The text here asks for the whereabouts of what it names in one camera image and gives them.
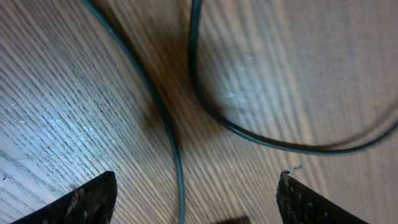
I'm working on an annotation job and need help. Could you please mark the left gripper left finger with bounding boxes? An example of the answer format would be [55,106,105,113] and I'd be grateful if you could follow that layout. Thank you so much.
[12,171,118,224]

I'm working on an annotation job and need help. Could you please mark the dark grey usb cable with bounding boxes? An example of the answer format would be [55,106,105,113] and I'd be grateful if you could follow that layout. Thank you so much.
[80,0,398,224]

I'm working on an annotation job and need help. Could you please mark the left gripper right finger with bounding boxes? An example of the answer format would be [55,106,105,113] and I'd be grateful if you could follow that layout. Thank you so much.
[276,170,366,224]

